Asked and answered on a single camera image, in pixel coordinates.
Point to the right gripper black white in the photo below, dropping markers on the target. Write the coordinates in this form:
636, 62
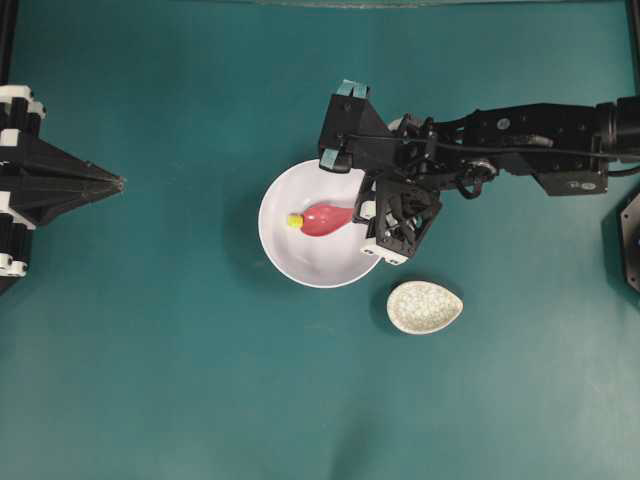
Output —
397, 216

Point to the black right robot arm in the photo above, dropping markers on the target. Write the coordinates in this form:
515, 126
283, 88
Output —
567, 150

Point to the speckled ceramic spoon rest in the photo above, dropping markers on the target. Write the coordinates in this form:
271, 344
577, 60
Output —
422, 308

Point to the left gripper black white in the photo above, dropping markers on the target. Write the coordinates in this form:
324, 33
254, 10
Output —
29, 204

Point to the black frame rail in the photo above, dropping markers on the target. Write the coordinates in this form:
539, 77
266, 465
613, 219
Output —
633, 22
8, 22

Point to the black frame rail right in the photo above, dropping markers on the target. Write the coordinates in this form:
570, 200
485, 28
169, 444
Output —
633, 22

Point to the yellow hexagonal prism block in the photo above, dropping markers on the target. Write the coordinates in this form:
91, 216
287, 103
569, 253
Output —
295, 221

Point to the pink ceramic spoon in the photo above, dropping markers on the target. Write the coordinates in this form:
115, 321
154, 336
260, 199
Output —
323, 219

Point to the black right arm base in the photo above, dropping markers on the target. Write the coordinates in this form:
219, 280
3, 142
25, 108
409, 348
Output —
620, 241

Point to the white round bowl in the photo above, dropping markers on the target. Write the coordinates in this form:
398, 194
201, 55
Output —
330, 261

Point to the black frame rail left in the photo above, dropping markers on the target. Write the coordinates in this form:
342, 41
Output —
8, 22

